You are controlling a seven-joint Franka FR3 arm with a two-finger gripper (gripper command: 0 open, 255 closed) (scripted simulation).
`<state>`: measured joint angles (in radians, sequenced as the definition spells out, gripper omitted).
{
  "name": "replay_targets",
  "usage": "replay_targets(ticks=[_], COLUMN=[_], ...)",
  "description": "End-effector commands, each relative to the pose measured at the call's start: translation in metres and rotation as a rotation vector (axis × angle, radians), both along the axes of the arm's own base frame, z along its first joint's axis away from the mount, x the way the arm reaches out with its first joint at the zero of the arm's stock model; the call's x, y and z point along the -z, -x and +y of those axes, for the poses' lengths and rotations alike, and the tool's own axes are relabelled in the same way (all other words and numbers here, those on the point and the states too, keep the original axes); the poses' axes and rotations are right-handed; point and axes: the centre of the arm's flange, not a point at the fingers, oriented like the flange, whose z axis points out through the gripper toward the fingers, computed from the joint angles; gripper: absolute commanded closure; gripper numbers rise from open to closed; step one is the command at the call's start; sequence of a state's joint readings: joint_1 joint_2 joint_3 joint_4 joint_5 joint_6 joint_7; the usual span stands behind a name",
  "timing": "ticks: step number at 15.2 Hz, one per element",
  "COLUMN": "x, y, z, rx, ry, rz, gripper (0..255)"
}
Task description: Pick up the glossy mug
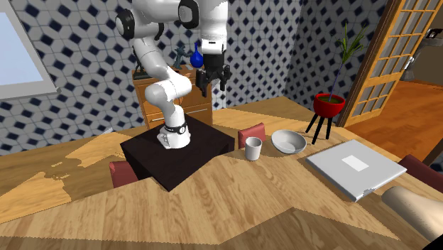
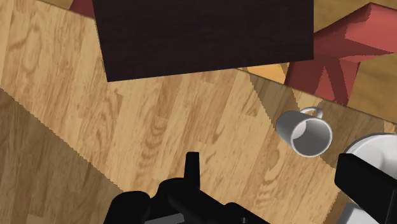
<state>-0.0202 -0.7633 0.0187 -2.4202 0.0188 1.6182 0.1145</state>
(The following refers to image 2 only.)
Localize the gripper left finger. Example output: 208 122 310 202
103 151 269 224

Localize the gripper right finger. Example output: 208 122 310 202
334 153 397 224

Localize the white bowl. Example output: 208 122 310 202
338 132 397 224

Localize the white mug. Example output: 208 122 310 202
275 106 334 158

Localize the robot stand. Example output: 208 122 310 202
92 0 315 83

